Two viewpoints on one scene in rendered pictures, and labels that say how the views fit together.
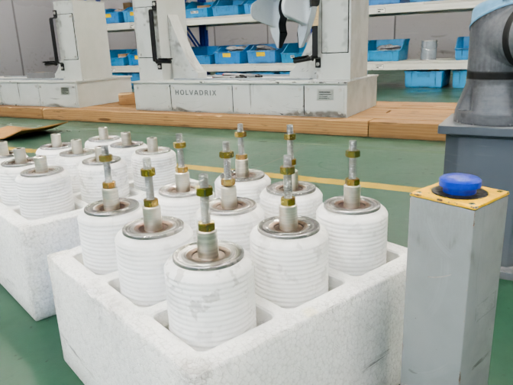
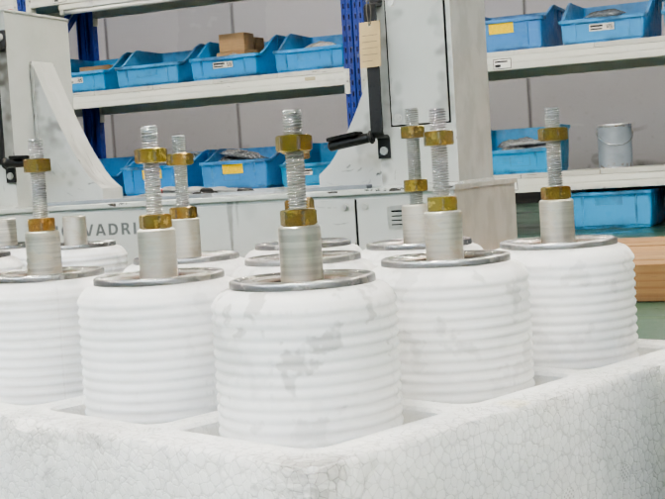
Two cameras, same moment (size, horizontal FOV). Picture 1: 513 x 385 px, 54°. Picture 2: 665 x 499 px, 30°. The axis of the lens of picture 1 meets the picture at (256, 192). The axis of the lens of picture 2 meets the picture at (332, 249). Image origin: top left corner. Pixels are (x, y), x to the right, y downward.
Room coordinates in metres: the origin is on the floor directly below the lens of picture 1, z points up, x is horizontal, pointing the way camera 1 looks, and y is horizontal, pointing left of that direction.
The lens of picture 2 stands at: (-0.14, 0.11, 0.31)
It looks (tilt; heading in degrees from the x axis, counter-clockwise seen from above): 4 degrees down; 354
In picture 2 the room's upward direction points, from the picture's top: 4 degrees counter-clockwise
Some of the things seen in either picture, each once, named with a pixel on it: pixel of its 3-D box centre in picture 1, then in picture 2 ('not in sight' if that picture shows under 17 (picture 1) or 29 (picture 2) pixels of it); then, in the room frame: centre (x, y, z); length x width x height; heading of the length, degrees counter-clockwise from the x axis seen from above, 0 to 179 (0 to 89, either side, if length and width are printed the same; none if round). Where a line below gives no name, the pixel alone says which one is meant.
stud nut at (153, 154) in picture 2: (147, 171); (150, 155); (0.59, 0.13, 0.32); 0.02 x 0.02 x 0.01; 47
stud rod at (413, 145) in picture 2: (290, 150); (414, 160); (0.74, -0.05, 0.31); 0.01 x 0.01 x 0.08
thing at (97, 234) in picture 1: (119, 266); (55, 415); (0.68, 0.20, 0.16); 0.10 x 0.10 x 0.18
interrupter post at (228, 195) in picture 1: (228, 197); not in sight; (0.66, 0.04, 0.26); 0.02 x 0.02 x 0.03
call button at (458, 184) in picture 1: (459, 186); not in sight; (0.49, -0.20, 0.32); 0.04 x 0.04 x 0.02
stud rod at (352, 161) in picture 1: (352, 168); (554, 165); (0.65, -0.13, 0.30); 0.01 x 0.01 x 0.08
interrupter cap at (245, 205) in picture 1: (229, 206); (303, 260); (0.66, 0.04, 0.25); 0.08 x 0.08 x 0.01
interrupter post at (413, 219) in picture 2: (290, 180); (418, 227); (0.74, -0.05, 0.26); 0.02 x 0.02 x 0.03
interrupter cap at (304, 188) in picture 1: (291, 189); (419, 245); (0.74, -0.05, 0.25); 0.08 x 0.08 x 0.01
